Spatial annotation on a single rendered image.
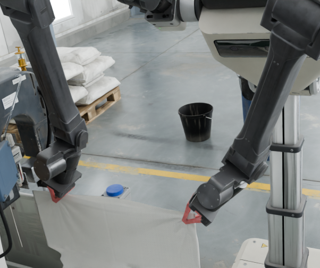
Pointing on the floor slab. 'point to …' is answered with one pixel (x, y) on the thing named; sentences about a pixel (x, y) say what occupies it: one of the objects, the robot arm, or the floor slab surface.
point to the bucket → (196, 120)
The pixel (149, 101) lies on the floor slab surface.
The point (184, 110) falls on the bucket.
